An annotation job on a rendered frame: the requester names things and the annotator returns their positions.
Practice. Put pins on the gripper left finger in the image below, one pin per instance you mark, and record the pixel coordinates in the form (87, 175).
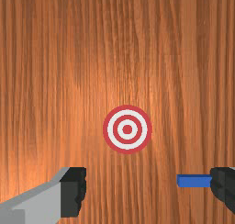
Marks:
(46, 200)

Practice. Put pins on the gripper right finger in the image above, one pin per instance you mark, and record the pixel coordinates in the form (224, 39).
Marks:
(225, 184)

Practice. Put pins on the long blue stick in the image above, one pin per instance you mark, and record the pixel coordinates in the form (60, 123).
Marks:
(192, 181)

